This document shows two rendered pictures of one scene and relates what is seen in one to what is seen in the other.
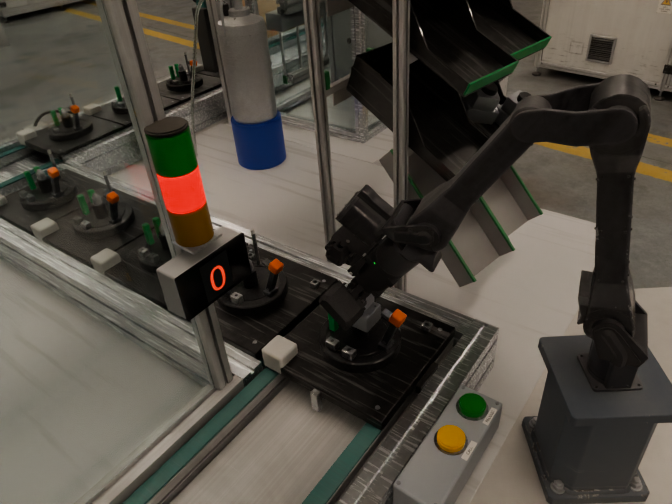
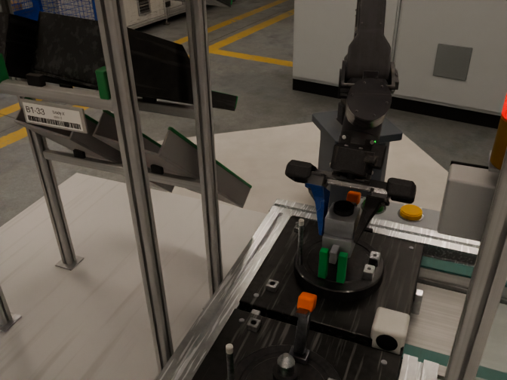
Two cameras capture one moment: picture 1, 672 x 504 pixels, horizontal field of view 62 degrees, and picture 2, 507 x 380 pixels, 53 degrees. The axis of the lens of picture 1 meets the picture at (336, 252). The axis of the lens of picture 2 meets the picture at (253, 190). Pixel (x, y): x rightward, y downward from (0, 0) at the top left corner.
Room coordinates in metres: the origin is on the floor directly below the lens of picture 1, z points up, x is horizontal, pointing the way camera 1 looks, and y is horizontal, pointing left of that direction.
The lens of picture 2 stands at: (0.98, 0.53, 1.51)
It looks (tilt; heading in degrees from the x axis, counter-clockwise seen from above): 32 degrees down; 254
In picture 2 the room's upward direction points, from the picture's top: 1 degrees counter-clockwise
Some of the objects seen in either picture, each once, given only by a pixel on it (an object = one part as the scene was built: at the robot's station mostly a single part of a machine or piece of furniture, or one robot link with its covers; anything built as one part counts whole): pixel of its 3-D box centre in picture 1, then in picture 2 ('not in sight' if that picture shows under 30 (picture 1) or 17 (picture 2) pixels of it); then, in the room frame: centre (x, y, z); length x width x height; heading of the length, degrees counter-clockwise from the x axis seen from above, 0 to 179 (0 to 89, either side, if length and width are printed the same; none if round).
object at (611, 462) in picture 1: (593, 418); (351, 164); (0.50, -0.36, 0.96); 0.15 x 0.15 x 0.20; 87
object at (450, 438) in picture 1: (450, 440); (410, 213); (0.48, -0.14, 0.96); 0.04 x 0.04 x 0.02
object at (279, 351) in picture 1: (280, 354); (389, 331); (0.67, 0.11, 0.97); 0.05 x 0.05 x 0.04; 51
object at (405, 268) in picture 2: (360, 345); (337, 274); (0.68, -0.03, 0.96); 0.24 x 0.24 x 0.02; 51
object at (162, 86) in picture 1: (182, 73); not in sight; (2.12, 0.52, 1.01); 0.24 x 0.24 x 0.13; 51
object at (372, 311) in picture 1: (352, 300); (340, 228); (0.69, -0.02, 1.06); 0.08 x 0.04 x 0.07; 51
